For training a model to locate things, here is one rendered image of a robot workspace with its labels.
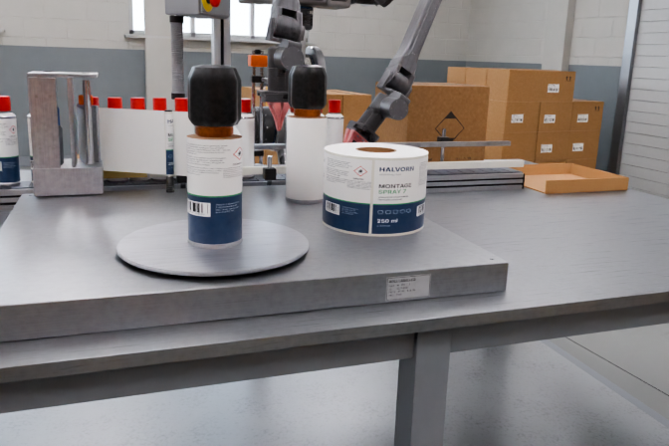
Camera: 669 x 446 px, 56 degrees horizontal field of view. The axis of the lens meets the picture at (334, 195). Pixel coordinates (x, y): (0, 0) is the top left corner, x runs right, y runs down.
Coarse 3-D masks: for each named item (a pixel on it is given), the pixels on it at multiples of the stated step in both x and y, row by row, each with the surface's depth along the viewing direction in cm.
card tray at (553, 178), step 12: (516, 168) 208; (528, 168) 209; (540, 168) 211; (552, 168) 213; (564, 168) 214; (576, 168) 212; (588, 168) 207; (528, 180) 200; (540, 180) 201; (552, 180) 182; (564, 180) 184; (576, 180) 185; (588, 180) 186; (600, 180) 188; (612, 180) 189; (624, 180) 191; (552, 192) 183; (564, 192) 185
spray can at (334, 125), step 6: (330, 102) 168; (336, 102) 167; (330, 108) 168; (336, 108) 168; (330, 114) 168; (336, 114) 168; (330, 120) 168; (336, 120) 168; (342, 120) 169; (330, 126) 168; (336, 126) 168; (342, 126) 170; (330, 132) 168; (336, 132) 168; (342, 132) 170; (330, 138) 169; (336, 138) 169; (342, 138) 171; (330, 144) 169
